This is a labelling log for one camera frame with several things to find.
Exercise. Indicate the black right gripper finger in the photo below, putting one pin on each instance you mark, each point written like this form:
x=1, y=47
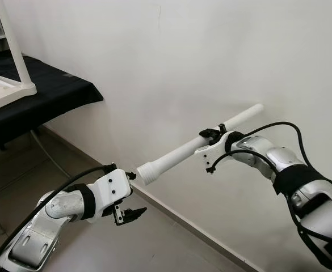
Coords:
x=210, y=136
x=223, y=128

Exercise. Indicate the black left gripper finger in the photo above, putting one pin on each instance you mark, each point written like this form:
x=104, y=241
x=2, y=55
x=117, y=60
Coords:
x=131, y=175
x=134, y=214

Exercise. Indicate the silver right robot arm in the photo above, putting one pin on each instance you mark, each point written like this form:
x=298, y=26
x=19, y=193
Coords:
x=279, y=156

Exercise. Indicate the black tablecloth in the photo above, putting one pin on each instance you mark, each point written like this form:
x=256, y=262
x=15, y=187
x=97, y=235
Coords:
x=58, y=90

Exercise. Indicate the white plastic table top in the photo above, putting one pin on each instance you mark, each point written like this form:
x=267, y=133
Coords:
x=1, y=93

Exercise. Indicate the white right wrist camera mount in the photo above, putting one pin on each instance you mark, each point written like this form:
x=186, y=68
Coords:
x=217, y=150

